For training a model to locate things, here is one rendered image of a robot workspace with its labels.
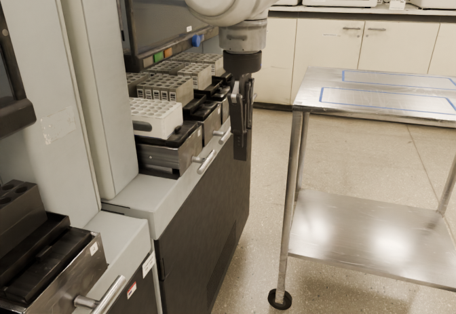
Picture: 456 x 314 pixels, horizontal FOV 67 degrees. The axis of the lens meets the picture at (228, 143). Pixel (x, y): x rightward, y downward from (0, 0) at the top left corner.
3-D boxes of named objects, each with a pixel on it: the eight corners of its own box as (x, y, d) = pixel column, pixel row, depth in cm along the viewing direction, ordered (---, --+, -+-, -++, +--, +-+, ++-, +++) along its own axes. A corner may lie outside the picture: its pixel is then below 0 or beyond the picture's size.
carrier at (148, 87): (165, 95, 99) (163, 74, 96) (172, 95, 98) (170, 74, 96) (146, 108, 89) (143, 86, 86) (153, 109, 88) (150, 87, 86)
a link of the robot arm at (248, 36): (211, 20, 60) (212, 54, 63) (262, 22, 58) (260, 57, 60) (226, 14, 68) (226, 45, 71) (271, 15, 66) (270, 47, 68)
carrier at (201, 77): (205, 83, 110) (205, 64, 107) (212, 83, 110) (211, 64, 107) (191, 93, 100) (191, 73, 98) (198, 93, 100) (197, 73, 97)
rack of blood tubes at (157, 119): (52, 129, 82) (46, 104, 79) (80, 114, 90) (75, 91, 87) (165, 144, 74) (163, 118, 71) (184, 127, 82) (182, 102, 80)
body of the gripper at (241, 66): (229, 44, 70) (229, 88, 74) (216, 53, 63) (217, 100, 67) (266, 46, 68) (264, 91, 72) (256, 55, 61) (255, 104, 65)
